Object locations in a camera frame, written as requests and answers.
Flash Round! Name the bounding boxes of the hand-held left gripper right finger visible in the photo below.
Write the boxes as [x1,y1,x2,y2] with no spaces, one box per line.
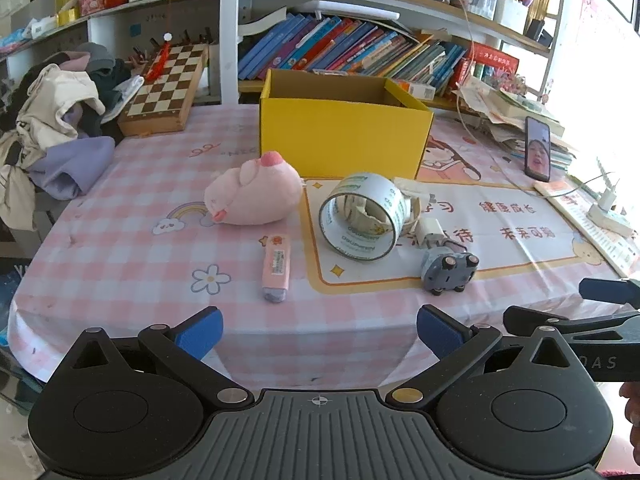
[392,304,586,408]

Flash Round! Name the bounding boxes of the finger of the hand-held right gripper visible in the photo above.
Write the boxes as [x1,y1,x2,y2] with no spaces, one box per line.
[579,277,640,307]
[502,305,640,343]

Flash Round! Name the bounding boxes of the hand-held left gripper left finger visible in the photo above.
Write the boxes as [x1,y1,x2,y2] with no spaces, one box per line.
[62,306,256,408]

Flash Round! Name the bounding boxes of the grey toy car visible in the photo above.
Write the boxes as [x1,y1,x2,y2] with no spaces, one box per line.
[420,246,480,295]

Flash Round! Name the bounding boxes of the white charger plug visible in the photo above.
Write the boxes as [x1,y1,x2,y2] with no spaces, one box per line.
[414,215,468,256]

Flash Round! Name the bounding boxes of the pink correction tape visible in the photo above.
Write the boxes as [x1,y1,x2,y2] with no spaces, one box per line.
[261,234,292,305]

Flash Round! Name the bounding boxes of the pink pig plush toy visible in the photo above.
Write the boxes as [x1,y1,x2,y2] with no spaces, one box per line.
[204,151,304,226]

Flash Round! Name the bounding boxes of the clear packing tape roll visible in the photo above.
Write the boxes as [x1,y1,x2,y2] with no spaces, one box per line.
[318,172,408,264]

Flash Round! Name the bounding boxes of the yellow cardboard box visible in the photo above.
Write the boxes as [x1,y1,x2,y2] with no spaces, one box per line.
[259,69,435,181]

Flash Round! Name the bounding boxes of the person's right hand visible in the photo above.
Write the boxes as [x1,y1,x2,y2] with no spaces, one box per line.
[619,381,640,463]

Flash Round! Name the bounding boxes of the white power strip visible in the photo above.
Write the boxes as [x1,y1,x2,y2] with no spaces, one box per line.
[586,200,637,239]

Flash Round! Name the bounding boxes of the white plug adapter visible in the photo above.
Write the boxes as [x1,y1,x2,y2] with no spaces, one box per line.
[596,171,621,211]

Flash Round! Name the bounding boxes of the pink checked printed tablecloth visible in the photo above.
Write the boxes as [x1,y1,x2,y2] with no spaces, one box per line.
[7,102,640,391]

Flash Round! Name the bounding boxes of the black standing smartphone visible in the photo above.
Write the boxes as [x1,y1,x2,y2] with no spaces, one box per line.
[524,116,552,182]

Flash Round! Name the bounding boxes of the stack of books and papers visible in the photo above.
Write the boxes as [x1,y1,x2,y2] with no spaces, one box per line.
[457,77,576,171]

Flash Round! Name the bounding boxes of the lavender garment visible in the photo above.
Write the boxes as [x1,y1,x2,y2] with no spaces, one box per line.
[29,136,117,201]

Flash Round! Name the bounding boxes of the orange white carton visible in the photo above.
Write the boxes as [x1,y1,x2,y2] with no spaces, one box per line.
[390,79,437,102]

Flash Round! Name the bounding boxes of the wooden chessboard box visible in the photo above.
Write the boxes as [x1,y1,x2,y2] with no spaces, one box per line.
[117,42,210,137]

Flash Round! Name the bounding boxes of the red book box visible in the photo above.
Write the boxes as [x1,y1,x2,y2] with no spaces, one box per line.
[472,42,520,81]

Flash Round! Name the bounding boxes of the dark garment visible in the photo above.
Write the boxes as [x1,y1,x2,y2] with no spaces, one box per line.
[80,57,147,140]

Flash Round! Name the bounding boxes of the small black box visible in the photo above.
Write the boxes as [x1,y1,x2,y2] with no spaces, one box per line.
[525,19,553,47]

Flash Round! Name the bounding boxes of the pile of clothes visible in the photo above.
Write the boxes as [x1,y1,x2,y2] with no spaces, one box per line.
[0,63,107,231]

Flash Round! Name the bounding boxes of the red tassel ornament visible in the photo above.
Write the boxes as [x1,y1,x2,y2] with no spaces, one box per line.
[145,32,173,82]

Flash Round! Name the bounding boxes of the white pen holder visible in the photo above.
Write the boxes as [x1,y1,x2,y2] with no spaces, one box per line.
[495,0,530,33]

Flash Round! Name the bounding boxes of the grey garment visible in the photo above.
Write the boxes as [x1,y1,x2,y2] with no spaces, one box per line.
[75,42,117,72]

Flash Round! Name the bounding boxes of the row of colourful books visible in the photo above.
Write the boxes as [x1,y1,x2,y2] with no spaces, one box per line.
[237,10,468,98]

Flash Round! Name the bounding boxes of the white bookshelf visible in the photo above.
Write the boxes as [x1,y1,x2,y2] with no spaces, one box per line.
[0,0,571,111]

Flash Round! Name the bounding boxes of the clear pen holder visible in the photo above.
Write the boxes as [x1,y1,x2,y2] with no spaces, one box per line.
[470,0,501,21]

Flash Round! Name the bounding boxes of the white charging cable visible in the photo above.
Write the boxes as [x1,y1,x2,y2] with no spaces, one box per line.
[444,0,621,196]

